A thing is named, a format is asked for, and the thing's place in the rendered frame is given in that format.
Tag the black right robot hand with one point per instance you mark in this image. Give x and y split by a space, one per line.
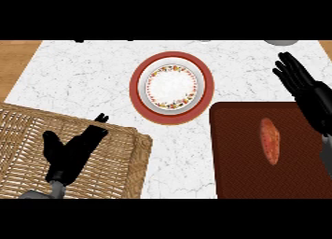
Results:
314 93

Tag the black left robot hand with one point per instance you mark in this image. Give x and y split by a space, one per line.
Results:
71 151

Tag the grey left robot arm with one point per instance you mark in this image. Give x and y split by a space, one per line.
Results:
47 192

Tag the orange sweet potato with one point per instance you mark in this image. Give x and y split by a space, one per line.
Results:
270 140

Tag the dark red tray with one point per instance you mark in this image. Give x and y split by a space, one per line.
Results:
245 155

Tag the white floral rimmed plate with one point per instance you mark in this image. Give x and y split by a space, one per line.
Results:
171 86

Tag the wicker basket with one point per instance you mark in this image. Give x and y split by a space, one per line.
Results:
57 152

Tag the grey round object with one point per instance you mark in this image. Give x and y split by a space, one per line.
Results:
280 42

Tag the red round placemat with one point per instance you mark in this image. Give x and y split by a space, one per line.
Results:
137 93

